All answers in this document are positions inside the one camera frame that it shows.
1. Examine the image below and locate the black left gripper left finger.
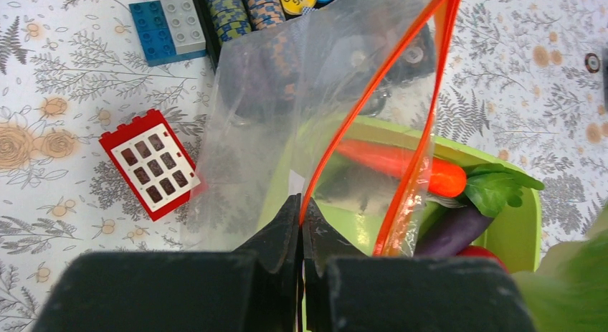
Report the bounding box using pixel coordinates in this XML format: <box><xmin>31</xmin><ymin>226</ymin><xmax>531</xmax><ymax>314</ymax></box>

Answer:
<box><xmin>34</xmin><ymin>195</ymin><xmax>302</xmax><ymax>331</ymax></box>

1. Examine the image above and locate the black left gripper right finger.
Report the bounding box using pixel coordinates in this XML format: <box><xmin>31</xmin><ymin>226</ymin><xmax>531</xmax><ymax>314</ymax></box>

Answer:
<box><xmin>302</xmin><ymin>201</ymin><xmax>534</xmax><ymax>331</ymax></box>

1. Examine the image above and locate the clear zip top bag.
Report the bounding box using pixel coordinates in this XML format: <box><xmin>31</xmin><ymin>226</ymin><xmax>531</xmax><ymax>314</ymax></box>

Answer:
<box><xmin>181</xmin><ymin>0</ymin><xmax>462</xmax><ymax>251</ymax></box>

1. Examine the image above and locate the green toy cabbage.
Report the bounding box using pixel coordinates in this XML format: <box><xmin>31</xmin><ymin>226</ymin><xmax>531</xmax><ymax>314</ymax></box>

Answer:
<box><xmin>512</xmin><ymin>210</ymin><xmax>607</xmax><ymax>331</ymax></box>

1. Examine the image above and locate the green plastic tray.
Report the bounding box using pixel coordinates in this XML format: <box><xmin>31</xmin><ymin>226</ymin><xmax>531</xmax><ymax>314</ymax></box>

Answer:
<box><xmin>256</xmin><ymin>115</ymin><xmax>543</xmax><ymax>332</ymax></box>

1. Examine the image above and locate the grey toy fish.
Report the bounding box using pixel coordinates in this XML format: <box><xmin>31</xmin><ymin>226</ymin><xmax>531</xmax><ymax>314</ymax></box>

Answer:
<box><xmin>313</xmin><ymin>166</ymin><xmax>469</xmax><ymax>217</ymax></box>

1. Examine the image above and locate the purple toy eggplant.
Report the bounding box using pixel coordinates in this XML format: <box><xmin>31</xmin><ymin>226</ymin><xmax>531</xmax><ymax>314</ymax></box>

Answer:
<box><xmin>413</xmin><ymin>205</ymin><xmax>495</xmax><ymax>257</ymax></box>

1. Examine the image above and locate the red toy apple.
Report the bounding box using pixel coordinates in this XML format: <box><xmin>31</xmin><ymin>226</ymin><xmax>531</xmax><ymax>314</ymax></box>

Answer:
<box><xmin>456</xmin><ymin>245</ymin><xmax>509</xmax><ymax>272</ymax></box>

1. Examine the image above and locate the orange toy carrot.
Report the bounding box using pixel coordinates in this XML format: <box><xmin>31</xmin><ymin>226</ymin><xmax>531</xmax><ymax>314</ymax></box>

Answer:
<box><xmin>336</xmin><ymin>139</ymin><xmax>467</xmax><ymax>198</ymax></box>

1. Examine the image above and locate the red white window brick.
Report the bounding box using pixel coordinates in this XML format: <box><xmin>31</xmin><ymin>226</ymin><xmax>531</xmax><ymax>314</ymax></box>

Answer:
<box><xmin>99</xmin><ymin>109</ymin><xmax>208</xmax><ymax>221</ymax></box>

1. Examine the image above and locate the black poker chip case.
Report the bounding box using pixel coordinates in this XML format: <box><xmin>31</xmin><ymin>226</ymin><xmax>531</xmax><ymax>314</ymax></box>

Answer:
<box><xmin>196</xmin><ymin>0</ymin><xmax>435</xmax><ymax>116</ymax></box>

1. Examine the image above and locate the grey toy brick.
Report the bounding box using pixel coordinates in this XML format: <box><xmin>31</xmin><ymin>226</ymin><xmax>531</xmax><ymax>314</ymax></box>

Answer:
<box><xmin>159</xmin><ymin>0</ymin><xmax>206</xmax><ymax>54</ymax></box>

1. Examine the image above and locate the blue toy brick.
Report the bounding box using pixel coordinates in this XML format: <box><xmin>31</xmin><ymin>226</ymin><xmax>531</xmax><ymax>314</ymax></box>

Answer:
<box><xmin>129</xmin><ymin>1</ymin><xmax>207</xmax><ymax>67</ymax></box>

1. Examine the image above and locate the loose poker chip on table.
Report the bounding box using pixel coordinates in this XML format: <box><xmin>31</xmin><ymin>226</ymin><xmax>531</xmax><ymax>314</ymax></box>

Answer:
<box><xmin>584</xmin><ymin>52</ymin><xmax>602</xmax><ymax>73</ymax></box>

